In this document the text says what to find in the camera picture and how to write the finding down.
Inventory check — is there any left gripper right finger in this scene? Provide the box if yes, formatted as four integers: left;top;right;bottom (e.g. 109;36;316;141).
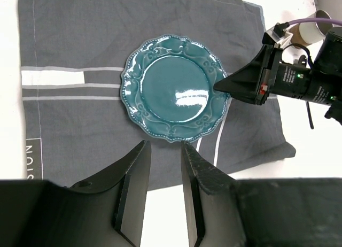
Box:
181;142;238;246

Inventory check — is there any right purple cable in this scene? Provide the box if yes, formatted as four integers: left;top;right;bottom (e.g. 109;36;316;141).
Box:
288;17;342;27

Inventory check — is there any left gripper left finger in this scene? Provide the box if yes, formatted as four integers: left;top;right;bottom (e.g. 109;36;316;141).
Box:
66;141;151;246

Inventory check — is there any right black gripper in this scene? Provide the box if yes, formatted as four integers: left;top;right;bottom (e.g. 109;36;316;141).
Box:
213;30;313;105

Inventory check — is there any grey cloth placemat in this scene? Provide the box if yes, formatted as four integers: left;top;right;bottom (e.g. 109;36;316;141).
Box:
17;0;297;191

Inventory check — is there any teal ceramic plate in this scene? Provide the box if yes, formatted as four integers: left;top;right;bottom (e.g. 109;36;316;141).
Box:
120;35;231;143

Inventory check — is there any brown paper cup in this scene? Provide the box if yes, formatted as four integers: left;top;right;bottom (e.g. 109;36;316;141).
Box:
289;22;333;47

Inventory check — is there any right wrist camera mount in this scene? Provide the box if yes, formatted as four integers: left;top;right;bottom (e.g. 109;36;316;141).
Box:
271;22;293;48

